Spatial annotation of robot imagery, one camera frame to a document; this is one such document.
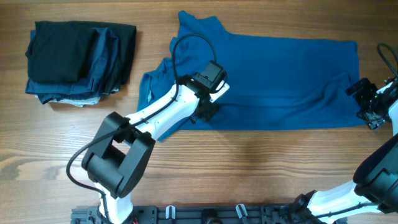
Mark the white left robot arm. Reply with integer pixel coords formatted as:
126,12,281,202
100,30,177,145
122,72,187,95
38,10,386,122
81,75,229,223

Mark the white folded garment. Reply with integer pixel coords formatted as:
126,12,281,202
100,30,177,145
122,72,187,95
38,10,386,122
25,88,109,107

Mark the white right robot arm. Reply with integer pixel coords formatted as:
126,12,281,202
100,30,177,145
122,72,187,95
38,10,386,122
289,78,397,223

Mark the blue polo shirt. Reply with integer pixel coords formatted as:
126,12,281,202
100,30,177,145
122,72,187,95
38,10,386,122
137,11,361,130

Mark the navy folded garment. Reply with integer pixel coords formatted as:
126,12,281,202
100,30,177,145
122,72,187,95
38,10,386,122
26,28,119,90

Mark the black folded garment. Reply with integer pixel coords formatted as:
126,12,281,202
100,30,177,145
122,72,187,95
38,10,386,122
25,21,137,94

